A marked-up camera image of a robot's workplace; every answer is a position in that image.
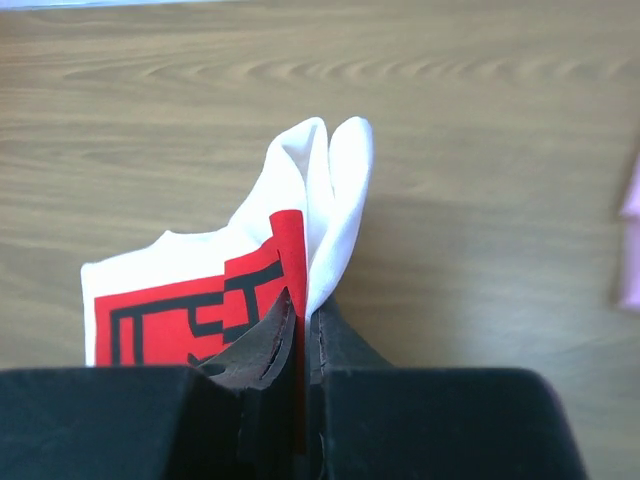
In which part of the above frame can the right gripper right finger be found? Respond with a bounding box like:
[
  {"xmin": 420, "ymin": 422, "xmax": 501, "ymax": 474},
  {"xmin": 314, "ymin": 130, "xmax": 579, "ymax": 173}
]
[{"xmin": 308, "ymin": 295, "xmax": 392, "ymax": 385}]

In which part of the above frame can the white printed t shirt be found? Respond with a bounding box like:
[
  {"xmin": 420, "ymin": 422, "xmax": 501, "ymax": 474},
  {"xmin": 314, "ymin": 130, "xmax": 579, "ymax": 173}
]
[{"xmin": 79, "ymin": 115, "xmax": 375, "ymax": 454}]

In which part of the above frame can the folded pink t shirt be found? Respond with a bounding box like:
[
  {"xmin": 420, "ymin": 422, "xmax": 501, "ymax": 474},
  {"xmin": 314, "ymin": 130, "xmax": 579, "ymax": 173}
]
[{"xmin": 618, "ymin": 156, "xmax": 639, "ymax": 313}]

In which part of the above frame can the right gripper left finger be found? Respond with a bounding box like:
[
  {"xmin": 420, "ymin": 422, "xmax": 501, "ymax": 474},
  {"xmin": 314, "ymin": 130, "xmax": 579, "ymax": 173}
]
[{"xmin": 198, "ymin": 288, "xmax": 296, "ymax": 392}]

